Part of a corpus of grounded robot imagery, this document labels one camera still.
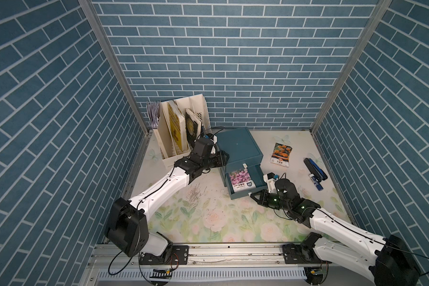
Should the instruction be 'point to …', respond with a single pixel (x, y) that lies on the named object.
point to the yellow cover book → (179, 127)
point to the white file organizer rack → (164, 134)
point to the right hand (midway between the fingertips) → (251, 196)
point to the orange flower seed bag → (281, 155)
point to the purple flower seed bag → (241, 180)
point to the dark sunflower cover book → (193, 126)
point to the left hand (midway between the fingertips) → (230, 157)
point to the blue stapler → (320, 171)
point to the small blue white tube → (316, 182)
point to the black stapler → (311, 169)
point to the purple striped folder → (154, 112)
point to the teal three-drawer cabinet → (244, 152)
